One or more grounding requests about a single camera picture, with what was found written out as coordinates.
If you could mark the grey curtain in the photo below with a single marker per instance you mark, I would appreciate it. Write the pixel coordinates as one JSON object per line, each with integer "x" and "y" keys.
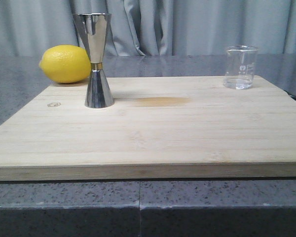
{"x": 152, "y": 27}

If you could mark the steel double jigger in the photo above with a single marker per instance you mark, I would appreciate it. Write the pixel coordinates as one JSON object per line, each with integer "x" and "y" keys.
{"x": 93, "y": 30}

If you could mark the clear glass beaker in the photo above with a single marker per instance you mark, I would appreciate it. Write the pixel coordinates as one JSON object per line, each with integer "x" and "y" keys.
{"x": 240, "y": 66}

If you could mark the yellow lemon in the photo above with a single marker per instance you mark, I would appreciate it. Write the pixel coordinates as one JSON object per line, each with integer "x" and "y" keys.
{"x": 65, "y": 63}

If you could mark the wooden cutting board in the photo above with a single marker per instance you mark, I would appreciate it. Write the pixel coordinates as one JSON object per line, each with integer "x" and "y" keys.
{"x": 168, "y": 127}

